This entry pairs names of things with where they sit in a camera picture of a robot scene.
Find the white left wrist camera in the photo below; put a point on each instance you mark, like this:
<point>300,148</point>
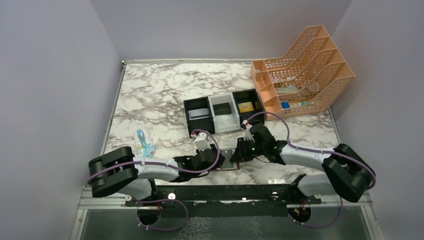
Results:
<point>202,141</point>

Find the brown leather card holder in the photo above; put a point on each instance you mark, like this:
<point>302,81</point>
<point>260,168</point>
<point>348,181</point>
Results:
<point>224,163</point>

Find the black right tray box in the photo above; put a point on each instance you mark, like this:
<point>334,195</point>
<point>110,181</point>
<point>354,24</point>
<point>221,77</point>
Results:
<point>246,96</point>

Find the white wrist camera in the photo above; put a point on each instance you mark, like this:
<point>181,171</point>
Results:
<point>202,141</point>
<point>247,135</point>

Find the black left tray box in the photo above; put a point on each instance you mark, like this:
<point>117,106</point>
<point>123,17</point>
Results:
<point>206,124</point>

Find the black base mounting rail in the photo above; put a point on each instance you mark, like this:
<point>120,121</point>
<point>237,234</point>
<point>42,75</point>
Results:
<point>214,201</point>

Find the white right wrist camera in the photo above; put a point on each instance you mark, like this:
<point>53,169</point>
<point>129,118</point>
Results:
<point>247,135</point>

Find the black cards in tray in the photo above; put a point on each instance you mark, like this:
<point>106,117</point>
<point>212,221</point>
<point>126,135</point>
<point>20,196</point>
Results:
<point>222,109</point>

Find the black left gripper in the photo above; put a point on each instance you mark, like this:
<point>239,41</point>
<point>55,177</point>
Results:
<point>214,157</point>

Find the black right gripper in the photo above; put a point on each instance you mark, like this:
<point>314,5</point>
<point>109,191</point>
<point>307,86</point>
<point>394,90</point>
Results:
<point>242,150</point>

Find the blue correction tape blister pack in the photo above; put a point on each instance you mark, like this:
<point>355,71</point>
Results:
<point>143,143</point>

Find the black tray box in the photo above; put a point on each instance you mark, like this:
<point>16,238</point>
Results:
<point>246,96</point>
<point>206,124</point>

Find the white middle tray box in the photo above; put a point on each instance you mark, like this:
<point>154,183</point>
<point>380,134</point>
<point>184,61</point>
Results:
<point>225,123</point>

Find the gold card in tray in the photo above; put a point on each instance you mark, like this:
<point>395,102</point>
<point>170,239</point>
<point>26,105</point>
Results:
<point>245,107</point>

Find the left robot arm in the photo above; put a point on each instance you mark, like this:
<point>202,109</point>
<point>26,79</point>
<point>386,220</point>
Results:
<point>120,171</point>

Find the silver card in tray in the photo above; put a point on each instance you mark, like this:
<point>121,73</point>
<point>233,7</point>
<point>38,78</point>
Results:
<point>200,113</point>

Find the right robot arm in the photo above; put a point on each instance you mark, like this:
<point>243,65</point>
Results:
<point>342,171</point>

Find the orange plastic file organizer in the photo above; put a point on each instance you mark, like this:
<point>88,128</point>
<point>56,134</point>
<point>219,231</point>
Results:
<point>306,80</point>

